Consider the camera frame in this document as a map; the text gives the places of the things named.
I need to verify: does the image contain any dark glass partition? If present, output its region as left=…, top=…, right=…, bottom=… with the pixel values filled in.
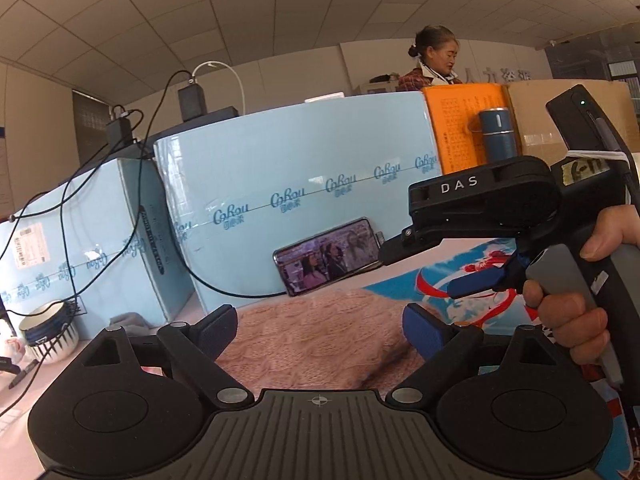
left=545, top=25, right=640, bottom=83

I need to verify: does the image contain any blue thermos bottle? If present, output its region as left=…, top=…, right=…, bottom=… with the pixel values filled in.
left=477, top=107, right=519, bottom=163

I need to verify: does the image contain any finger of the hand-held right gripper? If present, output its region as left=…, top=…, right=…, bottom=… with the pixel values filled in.
left=446, top=254, right=525, bottom=302
left=376, top=231, right=443, bottom=268

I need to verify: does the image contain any black cable with bead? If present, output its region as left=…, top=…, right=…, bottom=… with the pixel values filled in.
left=0, top=105, right=151, bottom=261

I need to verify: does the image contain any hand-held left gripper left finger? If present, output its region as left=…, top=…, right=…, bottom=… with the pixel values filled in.
left=80, top=304, right=254, bottom=411

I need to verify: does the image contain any dark blue ceramic bowl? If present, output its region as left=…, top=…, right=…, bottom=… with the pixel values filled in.
left=19, top=300, right=76, bottom=346

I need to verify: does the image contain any black marker pen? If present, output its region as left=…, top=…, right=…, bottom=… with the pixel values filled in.
left=7, top=359, right=41, bottom=390

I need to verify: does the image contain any orange box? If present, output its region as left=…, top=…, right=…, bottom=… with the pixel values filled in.
left=421, top=82, right=523, bottom=173

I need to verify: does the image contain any grey cloth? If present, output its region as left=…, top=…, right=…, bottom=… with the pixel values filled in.
left=107, top=311, right=163, bottom=338

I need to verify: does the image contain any large light blue cardboard box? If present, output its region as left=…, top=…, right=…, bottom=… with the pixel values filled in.
left=152, top=91, right=441, bottom=313

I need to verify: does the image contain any white striped ceramic bowl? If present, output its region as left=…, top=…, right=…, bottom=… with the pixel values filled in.
left=25, top=320, right=81, bottom=365

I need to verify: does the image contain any white cable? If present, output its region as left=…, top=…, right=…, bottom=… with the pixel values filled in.
left=191, top=61, right=246, bottom=116

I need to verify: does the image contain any brown cardboard box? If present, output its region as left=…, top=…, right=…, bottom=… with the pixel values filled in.
left=502, top=79, right=640, bottom=158

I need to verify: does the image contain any smartphone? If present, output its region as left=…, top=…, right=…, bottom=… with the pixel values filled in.
left=272, top=216, right=383, bottom=298

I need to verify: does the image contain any person's right hand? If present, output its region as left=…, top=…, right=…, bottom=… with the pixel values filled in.
left=522, top=205, right=640, bottom=367

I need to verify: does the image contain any dark window blind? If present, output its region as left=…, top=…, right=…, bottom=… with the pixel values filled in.
left=72, top=90, right=110, bottom=163

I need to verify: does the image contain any black power adapter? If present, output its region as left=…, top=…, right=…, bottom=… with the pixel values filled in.
left=177, top=85, right=207, bottom=123
left=105, top=117, right=136, bottom=151

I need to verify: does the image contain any labelled light blue cardboard box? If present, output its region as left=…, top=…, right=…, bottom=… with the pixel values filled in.
left=0, top=157, right=196, bottom=341

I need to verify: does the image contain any pink knitted sweater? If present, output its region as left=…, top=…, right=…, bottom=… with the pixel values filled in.
left=215, top=287, right=436, bottom=391

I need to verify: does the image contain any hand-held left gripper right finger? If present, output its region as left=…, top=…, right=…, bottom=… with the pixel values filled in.
left=390, top=302, right=566, bottom=408

